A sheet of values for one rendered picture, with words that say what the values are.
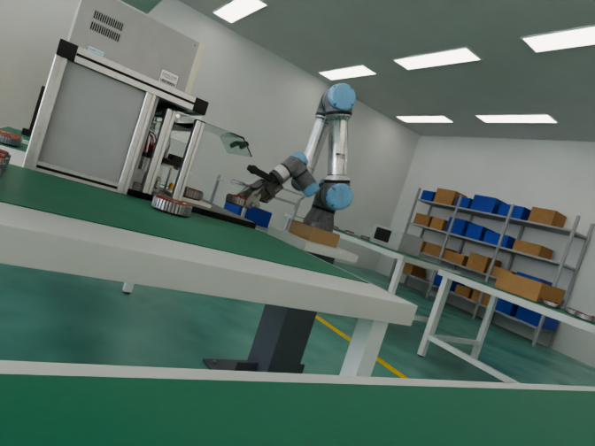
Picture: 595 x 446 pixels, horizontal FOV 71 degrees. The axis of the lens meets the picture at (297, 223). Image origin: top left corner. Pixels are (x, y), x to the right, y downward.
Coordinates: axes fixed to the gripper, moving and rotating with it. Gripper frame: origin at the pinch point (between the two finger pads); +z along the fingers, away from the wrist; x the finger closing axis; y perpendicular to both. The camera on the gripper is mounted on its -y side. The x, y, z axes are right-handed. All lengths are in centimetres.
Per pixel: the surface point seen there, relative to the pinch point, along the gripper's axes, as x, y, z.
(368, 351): -91, 12, 17
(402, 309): -95, 7, 6
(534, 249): 181, 433, -400
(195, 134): -17.3, -35.1, 4.3
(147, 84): -19, -55, 9
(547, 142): 247, 360, -583
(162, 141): -16.5, -38.9, 14.5
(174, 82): -5, -51, -3
